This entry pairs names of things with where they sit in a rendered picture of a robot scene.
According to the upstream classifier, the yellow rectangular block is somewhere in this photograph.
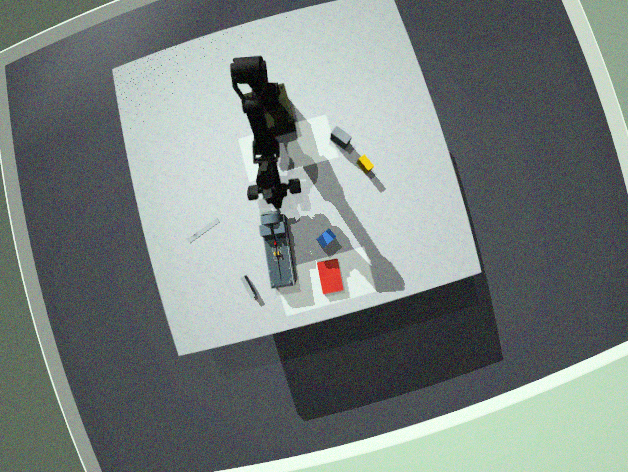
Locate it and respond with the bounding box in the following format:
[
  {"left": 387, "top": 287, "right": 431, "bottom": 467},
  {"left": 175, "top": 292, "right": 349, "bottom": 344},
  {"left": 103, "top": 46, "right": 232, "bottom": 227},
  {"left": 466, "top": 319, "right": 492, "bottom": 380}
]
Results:
[{"left": 356, "top": 155, "right": 374, "bottom": 174}]

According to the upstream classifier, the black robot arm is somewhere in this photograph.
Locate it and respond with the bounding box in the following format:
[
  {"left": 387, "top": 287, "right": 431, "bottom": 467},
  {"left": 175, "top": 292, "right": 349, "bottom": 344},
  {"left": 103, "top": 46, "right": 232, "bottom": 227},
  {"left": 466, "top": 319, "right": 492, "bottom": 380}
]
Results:
[{"left": 230, "top": 55, "right": 285, "bottom": 204}]

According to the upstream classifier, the red block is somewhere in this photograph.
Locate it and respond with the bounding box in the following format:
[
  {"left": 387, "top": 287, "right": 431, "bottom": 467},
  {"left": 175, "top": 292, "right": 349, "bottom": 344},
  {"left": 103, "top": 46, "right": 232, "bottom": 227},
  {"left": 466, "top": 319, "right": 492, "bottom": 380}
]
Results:
[{"left": 317, "top": 259, "right": 344, "bottom": 295}]

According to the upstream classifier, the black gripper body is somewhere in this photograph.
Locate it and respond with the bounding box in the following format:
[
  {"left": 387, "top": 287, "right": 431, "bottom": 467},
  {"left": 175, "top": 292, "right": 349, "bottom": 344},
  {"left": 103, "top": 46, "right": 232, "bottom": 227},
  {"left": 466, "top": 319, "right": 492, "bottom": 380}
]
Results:
[{"left": 247, "top": 172, "right": 301, "bottom": 200}]

